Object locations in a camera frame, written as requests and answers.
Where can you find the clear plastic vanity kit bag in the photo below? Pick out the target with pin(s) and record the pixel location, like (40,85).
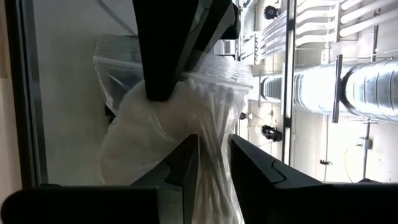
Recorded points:
(149,146)

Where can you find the black frame post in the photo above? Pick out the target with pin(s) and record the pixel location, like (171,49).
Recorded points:
(26,93)

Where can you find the silver ventilation duct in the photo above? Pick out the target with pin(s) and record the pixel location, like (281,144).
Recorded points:
(367,90)

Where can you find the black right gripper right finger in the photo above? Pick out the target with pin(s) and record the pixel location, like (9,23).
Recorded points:
(258,186)

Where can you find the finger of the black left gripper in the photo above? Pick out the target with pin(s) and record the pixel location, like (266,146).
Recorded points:
(220,21)
(161,46)

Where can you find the black ceiling light track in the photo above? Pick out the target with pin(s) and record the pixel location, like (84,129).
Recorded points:
(285,149)

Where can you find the black ceiling spotlight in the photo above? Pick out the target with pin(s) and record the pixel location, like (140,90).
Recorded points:
(271,12)
(272,133)

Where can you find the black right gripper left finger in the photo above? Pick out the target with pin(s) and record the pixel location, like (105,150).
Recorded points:
(183,174)

